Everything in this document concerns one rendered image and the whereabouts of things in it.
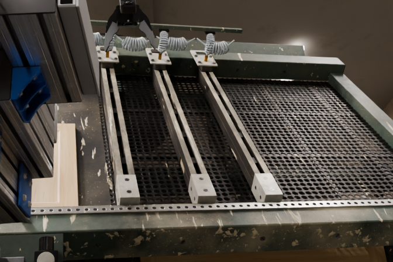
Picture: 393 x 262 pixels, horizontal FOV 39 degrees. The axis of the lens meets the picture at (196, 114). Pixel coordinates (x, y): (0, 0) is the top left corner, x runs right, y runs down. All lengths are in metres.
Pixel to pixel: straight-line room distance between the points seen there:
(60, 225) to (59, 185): 0.24
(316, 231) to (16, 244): 0.91
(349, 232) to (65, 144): 1.03
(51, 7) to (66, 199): 1.11
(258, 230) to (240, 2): 4.40
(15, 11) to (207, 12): 5.31
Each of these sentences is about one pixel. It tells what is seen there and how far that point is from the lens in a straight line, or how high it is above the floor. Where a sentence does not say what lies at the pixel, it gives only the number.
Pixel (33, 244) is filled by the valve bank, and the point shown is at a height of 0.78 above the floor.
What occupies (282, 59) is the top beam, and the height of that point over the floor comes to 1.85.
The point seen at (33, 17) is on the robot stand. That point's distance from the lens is 0.79.
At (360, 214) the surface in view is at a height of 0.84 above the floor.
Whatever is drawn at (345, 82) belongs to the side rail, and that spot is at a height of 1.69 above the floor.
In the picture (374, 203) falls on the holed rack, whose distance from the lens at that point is 2.00.
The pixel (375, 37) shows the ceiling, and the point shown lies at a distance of 7.12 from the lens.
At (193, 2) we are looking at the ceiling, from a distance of 5.87.
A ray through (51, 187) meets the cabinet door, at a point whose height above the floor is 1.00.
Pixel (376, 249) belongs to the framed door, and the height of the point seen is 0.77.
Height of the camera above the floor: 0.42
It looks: 25 degrees up
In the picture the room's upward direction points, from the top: 6 degrees counter-clockwise
